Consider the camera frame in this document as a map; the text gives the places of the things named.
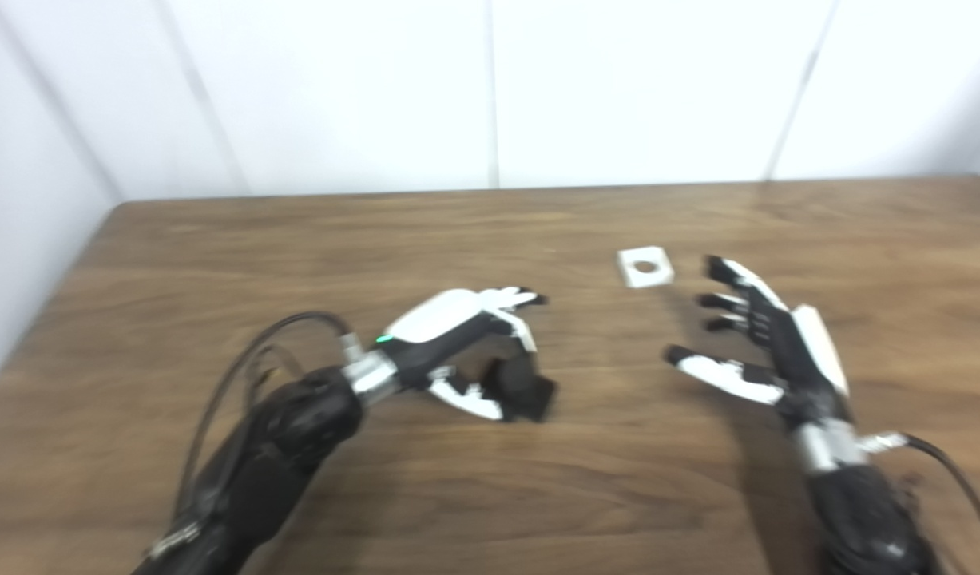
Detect black peg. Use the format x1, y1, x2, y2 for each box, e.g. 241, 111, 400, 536
482, 354, 557, 424

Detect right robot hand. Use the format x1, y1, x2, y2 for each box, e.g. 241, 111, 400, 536
664, 256, 854, 426

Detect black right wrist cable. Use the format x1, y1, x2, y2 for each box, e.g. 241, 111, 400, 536
861, 431, 980, 560

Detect white square piece with hole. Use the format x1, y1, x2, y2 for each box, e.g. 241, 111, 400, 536
617, 246, 675, 289

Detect thin left wrist wires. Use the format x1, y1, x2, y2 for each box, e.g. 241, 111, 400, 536
246, 345, 307, 400

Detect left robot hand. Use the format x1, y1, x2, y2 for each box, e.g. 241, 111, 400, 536
375, 286, 550, 422

